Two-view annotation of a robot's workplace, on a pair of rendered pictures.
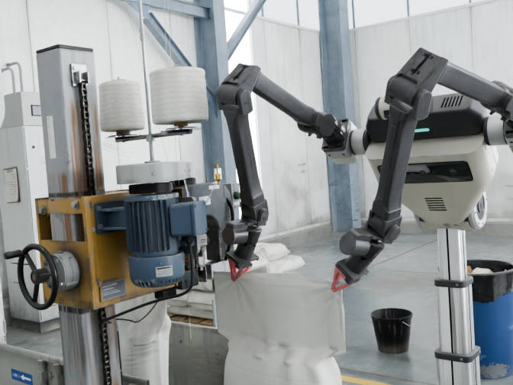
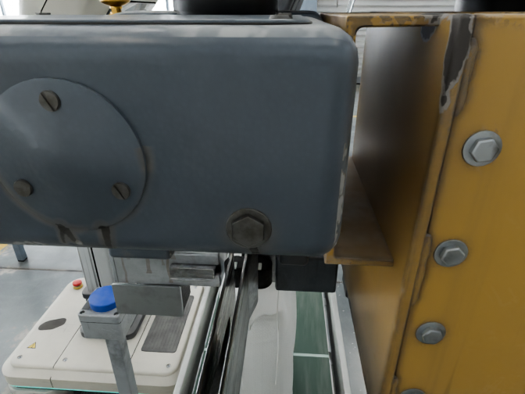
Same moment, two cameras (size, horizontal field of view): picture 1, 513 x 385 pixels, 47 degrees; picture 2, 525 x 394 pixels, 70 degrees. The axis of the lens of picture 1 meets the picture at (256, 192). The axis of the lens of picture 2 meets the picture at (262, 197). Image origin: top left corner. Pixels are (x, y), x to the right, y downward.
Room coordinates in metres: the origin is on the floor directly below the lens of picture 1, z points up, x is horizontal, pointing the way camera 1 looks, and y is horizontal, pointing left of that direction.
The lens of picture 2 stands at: (2.19, 0.57, 1.34)
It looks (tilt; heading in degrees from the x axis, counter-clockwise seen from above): 26 degrees down; 236
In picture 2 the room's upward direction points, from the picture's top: straight up
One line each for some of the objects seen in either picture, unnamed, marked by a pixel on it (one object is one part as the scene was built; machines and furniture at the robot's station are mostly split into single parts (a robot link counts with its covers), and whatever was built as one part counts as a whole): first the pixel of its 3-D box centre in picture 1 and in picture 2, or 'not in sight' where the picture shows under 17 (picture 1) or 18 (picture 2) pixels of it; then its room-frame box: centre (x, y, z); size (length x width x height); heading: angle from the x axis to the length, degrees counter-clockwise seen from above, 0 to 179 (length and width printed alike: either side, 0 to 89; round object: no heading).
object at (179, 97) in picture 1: (179, 96); not in sight; (1.75, 0.21, 1.61); 0.17 x 0.17 x 0.17
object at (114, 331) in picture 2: not in sight; (109, 313); (2.13, -0.06, 0.81); 0.08 x 0.08 x 0.06; 52
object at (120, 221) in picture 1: (122, 216); not in sight; (1.65, 0.38, 1.27); 0.12 x 0.09 x 0.09; 142
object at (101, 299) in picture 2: not in sight; (106, 299); (2.13, -0.06, 0.84); 0.06 x 0.06 x 0.02
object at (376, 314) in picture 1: (392, 331); not in sight; (4.14, -0.90, 0.13); 0.30 x 0.30 x 0.26
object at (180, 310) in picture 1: (209, 306); not in sight; (4.95, 0.47, 0.20); 0.66 x 0.44 x 0.12; 52
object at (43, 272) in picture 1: (36, 276); not in sight; (1.57, 0.61, 1.13); 0.18 x 0.11 x 0.18; 52
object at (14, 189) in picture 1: (11, 185); not in sight; (5.36, 2.22, 1.34); 0.24 x 0.04 x 0.32; 52
